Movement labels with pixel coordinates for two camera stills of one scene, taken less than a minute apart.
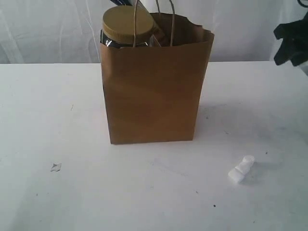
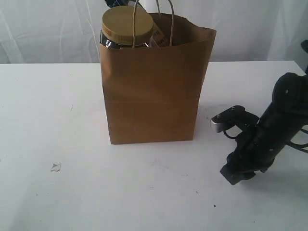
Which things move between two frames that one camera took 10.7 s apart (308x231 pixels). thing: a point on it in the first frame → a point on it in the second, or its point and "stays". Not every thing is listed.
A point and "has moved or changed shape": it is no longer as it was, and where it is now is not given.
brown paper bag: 153,93 stays
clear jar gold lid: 127,26 stays
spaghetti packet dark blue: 122,2 has moved or changed shape
